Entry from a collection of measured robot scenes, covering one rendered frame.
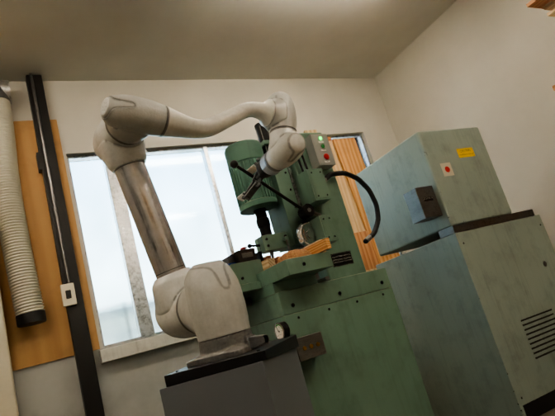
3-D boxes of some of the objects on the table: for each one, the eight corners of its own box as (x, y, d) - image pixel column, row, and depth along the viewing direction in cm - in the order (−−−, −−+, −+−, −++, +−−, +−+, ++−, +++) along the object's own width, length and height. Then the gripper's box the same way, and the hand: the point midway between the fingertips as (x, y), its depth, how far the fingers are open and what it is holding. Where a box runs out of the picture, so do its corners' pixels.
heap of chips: (273, 265, 194) (271, 256, 195) (303, 259, 202) (300, 251, 203) (286, 259, 187) (282, 249, 188) (315, 253, 195) (312, 244, 195)
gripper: (268, 196, 191) (244, 215, 208) (284, 144, 203) (259, 167, 220) (252, 186, 188) (227, 206, 205) (268, 135, 201) (244, 158, 218)
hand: (245, 185), depth 212 cm, fingers open, 13 cm apart
